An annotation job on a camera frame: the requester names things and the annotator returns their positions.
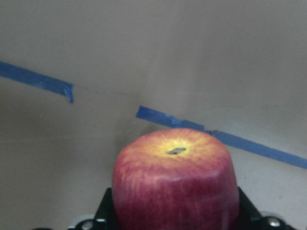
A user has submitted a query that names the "red apple with yellow top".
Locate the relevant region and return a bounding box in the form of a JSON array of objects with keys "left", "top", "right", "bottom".
[{"left": 112, "top": 128, "right": 239, "bottom": 230}]

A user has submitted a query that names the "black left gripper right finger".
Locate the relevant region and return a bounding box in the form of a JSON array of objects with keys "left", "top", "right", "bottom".
[{"left": 236, "top": 187, "right": 261, "bottom": 230}]

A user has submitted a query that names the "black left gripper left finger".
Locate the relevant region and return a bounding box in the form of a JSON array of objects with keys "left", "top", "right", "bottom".
[{"left": 94, "top": 188, "right": 115, "bottom": 230}]

